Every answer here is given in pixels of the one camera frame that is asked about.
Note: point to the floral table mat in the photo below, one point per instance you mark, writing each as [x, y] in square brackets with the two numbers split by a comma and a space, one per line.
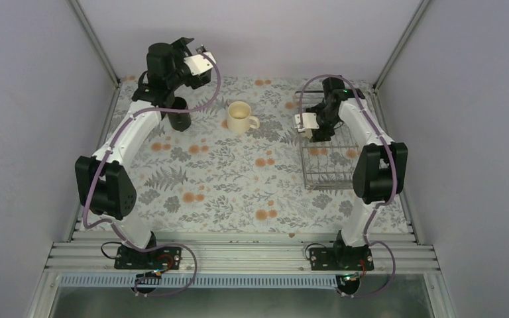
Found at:
[209, 179]

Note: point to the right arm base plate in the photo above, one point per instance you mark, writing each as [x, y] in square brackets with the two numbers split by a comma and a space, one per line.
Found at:
[324, 260]

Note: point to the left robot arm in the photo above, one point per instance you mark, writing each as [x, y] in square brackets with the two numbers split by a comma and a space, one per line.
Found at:
[106, 191]

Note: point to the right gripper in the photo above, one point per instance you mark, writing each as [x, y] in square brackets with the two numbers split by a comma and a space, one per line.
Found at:
[322, 136]

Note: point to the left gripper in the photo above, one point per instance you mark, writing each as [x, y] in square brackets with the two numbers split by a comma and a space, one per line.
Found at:
[181, 48]

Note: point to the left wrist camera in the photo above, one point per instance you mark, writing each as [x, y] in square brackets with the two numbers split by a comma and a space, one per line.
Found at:
[200, 63]

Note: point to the cream ribbed mug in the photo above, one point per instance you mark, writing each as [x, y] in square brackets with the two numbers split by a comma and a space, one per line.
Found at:
[240, 118]

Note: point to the metal wire dish rack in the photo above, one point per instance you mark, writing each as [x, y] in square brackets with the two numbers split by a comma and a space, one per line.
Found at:
[328, 166]

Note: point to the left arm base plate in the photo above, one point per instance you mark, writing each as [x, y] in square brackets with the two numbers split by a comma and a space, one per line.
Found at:
[167, 258]

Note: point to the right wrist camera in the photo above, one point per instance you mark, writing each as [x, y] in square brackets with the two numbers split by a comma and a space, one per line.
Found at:
[305, 121]

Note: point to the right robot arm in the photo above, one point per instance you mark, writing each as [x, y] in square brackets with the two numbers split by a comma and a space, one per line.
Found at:
[378, 176]

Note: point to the black mug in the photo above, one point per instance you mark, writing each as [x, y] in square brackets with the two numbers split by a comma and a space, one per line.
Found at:
[179, 121]

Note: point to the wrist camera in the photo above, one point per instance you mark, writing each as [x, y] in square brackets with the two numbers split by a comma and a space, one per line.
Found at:
[200, 63]
[305, 121]

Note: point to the aluminium front rail frame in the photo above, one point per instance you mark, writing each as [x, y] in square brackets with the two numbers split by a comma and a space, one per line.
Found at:
[272, 258]

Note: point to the beige white mug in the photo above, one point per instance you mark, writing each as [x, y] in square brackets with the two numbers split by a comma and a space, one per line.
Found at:
[311, 134]

